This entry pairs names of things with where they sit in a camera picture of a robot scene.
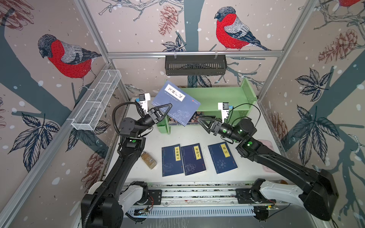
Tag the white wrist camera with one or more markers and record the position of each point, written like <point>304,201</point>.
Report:
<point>224,107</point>
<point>143,100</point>

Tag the spice jar brown contents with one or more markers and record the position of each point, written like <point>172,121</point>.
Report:
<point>148,160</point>

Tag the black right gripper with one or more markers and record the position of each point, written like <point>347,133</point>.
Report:
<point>215,126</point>

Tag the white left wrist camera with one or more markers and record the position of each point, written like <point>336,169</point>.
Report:
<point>143,100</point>

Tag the green wooden shelf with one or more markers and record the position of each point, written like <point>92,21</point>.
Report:
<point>242,100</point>

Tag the black hanging basket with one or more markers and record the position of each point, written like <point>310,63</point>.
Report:
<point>195,65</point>

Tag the colourful illustrated large book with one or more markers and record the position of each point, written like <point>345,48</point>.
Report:
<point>192,121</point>

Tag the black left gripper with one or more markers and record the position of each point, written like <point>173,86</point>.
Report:
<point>156,116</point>

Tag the green plastic hanging bin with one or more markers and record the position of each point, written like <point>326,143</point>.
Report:
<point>162,127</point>

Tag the blue book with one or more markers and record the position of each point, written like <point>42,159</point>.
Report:
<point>222,157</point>
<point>183,105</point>
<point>172,163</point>
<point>192,159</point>

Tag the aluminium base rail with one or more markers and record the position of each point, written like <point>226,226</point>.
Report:
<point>192,199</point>

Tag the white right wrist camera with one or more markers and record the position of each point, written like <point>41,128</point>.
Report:
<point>224,107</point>

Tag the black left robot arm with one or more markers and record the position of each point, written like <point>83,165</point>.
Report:
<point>106,206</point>

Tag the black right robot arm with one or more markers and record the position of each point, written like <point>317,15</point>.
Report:
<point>312,190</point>

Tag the white cup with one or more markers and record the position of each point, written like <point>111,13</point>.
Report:
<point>94,187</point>

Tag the white wire mesh basket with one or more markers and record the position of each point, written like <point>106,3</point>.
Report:
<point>92,110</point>

